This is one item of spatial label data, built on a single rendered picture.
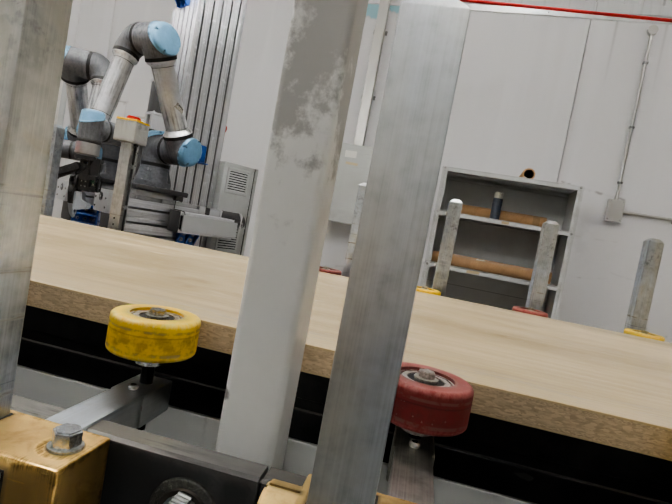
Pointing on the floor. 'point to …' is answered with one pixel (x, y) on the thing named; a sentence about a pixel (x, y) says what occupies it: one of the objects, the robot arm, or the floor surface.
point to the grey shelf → (503, 236)
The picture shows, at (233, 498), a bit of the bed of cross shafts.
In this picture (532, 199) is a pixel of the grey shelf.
